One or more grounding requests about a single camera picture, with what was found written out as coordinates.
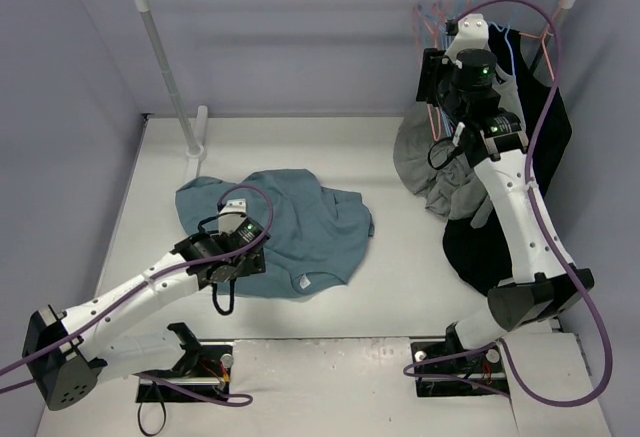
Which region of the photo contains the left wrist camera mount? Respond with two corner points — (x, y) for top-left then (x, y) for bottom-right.
(217, 198), (247, 234)

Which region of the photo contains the blue hanger holding tank top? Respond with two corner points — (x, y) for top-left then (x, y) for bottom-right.
(487, 0), (529, 76)

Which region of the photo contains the grey sweatshirt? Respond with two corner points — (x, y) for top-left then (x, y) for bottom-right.
(393, 102), (494, 229)

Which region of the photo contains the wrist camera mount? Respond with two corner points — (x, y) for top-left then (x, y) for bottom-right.
(445, 13), (489, 61)
(217, 198), (247, 234)

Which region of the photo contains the blue t shirt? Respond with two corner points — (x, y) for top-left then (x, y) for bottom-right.
(175, 169), (374, 299)

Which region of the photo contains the blue wire hanger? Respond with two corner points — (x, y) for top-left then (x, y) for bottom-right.
(417, 0), (453, 141)

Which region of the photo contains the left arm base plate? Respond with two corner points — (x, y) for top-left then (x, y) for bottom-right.
(135, 341), (234, 404)

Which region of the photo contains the black tank top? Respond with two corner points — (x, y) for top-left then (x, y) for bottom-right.
(443, 26), (572, 296)

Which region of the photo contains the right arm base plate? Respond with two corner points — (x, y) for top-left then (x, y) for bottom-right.
(409, 339), (510, 398)

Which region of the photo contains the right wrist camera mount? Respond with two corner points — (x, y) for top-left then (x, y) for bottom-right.
(445, 13), (489, 61)

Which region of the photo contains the black looped cable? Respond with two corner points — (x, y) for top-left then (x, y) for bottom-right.
(137, 399), (169, 436)

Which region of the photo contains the pink wire hanger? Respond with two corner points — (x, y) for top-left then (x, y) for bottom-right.
(427, 0), (473, 141)
(412, 0), (449, 142)

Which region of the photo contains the pink hanger at rack end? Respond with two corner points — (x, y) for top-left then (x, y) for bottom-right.
(520, 0), (568, 81)

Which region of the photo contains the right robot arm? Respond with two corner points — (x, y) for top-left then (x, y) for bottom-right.
(417, 48), (594, 369)

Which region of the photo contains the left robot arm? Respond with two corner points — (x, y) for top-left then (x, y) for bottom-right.
(22, 210), (270, 411)

